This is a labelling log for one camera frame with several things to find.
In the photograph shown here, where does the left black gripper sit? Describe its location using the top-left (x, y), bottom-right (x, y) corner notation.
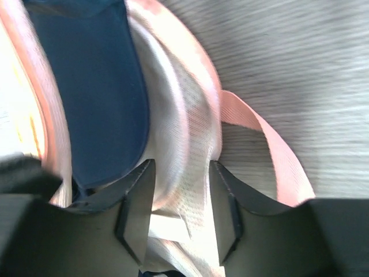
top-left (1, 156), bottom-right (62, 196)

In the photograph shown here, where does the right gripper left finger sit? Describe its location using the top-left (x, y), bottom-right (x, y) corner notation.
top-left (1, 160), bottom-right (156, 276)

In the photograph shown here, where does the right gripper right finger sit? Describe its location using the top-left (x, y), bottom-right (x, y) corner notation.
top-left (209, 161), bottom-right (368, 276)

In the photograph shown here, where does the pink mesh laundry bag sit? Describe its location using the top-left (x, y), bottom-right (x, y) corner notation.
top-left (1, 1), bottom-right (315, 276)

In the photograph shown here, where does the navy blue bra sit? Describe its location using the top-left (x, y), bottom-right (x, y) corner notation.
top-left (24, 1), bottom-right (150, 197)

